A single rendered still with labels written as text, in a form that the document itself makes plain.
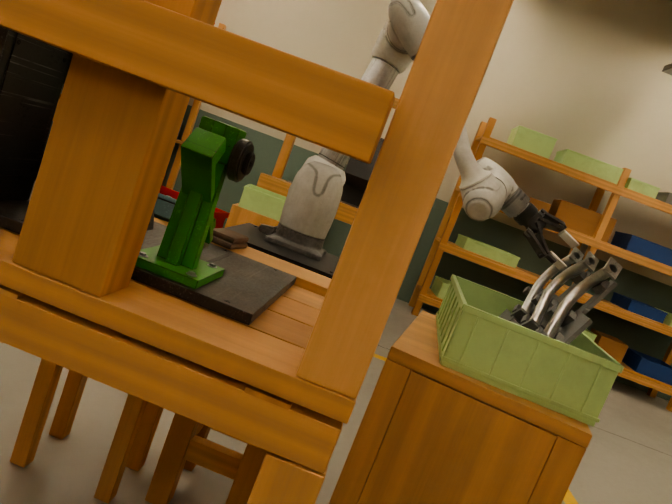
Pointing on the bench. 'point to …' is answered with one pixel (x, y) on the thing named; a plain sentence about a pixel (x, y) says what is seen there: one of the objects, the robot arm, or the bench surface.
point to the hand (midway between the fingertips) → (566, 253)
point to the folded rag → (229, 238)
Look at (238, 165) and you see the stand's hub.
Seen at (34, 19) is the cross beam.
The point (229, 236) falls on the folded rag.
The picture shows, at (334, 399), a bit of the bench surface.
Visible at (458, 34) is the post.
